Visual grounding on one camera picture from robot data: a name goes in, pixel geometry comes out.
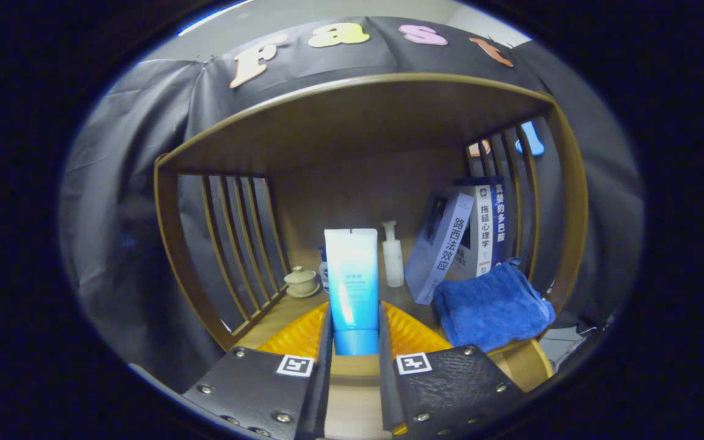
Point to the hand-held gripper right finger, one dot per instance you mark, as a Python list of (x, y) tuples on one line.
[(443, 391)]

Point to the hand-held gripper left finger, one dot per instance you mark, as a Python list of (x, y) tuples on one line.
[(266, 391)]

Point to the light blue squeeze tube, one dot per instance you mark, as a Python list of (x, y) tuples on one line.
[(352, 275)]

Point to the wooden countertop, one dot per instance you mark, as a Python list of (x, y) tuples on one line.
[(275, 319)]

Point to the wooden cabinet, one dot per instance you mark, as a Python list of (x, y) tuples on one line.
[(340, 122)]

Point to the blue folded towel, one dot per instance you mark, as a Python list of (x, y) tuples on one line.
[(489, 305)]

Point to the beige lidded teacup with saucer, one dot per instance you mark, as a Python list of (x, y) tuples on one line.
[(301, 281)]

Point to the white bottle with blue cap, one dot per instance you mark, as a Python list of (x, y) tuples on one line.
[(323, 272)]

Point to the white pump bottle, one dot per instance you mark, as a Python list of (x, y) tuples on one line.
[(393, 263)]

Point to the pale grey book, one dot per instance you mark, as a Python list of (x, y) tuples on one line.
[(440, 244)]

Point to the white spine book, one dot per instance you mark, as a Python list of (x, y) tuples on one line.
[(484, 232)]

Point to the dark blue book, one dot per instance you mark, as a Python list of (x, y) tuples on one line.
[(500, 226)]

